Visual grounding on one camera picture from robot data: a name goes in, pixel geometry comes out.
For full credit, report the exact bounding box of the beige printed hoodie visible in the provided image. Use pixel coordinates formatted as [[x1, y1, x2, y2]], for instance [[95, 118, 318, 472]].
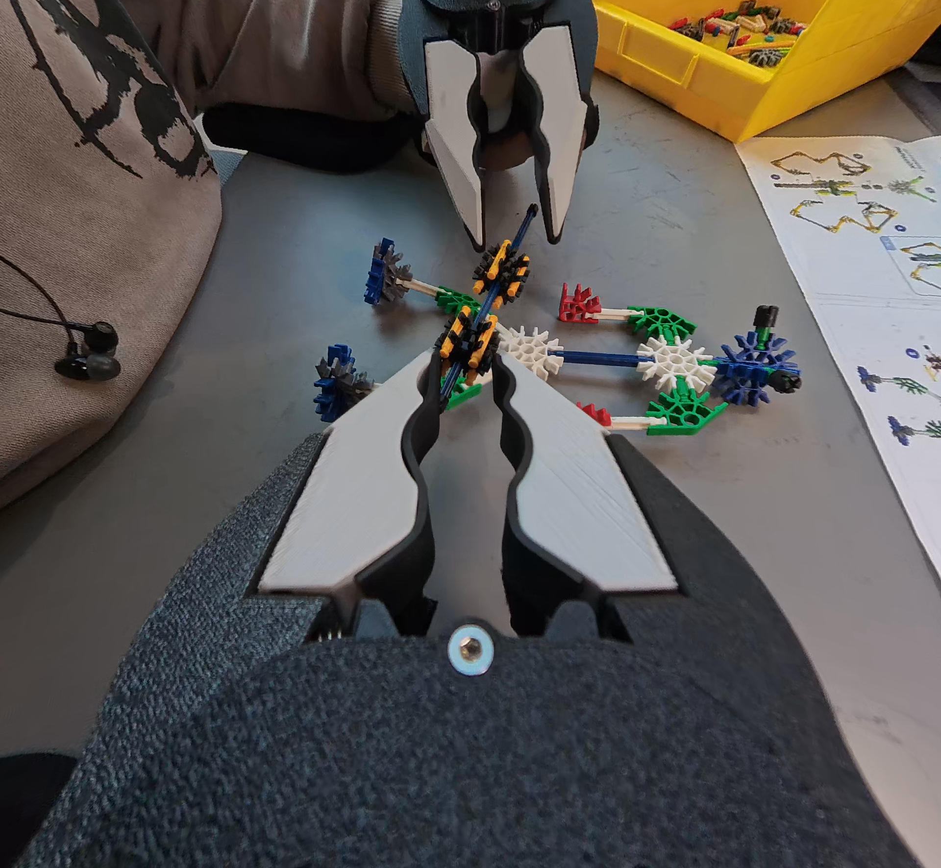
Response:
[[0, 0, 225, 509]]

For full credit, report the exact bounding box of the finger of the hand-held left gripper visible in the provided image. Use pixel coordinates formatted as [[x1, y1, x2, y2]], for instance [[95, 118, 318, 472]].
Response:
[[520, 23, 591, 244], [423, 40, 488, 252]]

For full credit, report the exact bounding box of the black orange toy wheel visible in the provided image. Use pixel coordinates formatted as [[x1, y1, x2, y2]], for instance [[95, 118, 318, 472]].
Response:
[[435, 306, 502, 380], [470, 240, 532, 299]]

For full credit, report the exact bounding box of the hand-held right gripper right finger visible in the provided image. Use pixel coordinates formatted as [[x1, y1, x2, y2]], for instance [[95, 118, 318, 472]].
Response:
[[491, 352, 679, 638]]

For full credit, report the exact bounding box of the pile of loose toy parts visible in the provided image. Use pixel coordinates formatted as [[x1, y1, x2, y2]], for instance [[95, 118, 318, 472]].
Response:
[[668, 0, 810, 70]]

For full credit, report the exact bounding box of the multicoloured construction toy model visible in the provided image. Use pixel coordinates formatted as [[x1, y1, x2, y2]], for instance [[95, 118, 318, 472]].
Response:
[[312, 238, 802, 437]]

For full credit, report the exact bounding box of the black earbud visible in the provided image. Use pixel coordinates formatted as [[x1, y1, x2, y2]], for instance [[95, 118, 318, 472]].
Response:
[[55, 355, 122, 380], [70, 320, 120, 355]]

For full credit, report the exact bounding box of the white instruction sheet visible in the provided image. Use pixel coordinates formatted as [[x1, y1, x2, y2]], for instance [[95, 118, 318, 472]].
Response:
[[735, 135, 941, 568]]

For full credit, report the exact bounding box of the black earphone cable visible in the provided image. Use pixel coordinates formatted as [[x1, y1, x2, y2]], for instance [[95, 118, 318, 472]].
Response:
[[0, 254, 78, 351]]

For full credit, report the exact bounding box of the person's right leg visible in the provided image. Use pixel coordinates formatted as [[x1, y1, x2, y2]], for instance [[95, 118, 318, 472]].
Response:
[[0, 750, 78, 868]]

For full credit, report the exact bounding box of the yellow plastic bin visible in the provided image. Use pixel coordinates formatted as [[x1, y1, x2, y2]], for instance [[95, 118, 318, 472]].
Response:
[[408, 0, 941, 144]]

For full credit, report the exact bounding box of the thin blue toy rod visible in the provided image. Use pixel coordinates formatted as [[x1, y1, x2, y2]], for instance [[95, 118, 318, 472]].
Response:
[[440, 203, 540, 410]]

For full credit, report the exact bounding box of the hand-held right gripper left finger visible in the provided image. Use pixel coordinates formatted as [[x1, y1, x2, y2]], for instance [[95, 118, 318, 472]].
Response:
[[257, 348, 444, 636]]

